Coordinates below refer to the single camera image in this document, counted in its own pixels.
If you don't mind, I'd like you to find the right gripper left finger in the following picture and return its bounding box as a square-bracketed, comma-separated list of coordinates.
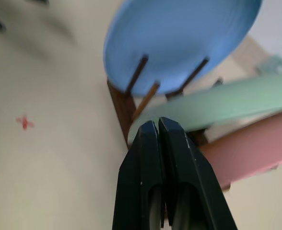
[112, 121, 167, 230]

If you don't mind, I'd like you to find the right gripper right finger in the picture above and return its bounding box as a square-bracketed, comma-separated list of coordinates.
[158, 116, 238, 230]

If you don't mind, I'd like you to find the pink-red plate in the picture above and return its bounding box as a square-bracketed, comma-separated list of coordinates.
[199, 111, 282, 192]

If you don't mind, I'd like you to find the green plate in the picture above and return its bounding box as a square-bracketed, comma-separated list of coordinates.
[126, 71, 282, 148]

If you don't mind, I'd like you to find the blue plate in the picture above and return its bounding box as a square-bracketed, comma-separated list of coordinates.
[103, 0, 263, 97]

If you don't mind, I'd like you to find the wooden dish rack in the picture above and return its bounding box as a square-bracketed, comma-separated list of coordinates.
[106, 54, 231, 193]

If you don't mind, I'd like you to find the red cross mark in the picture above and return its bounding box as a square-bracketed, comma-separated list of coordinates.
[15, 115, 35, 130]

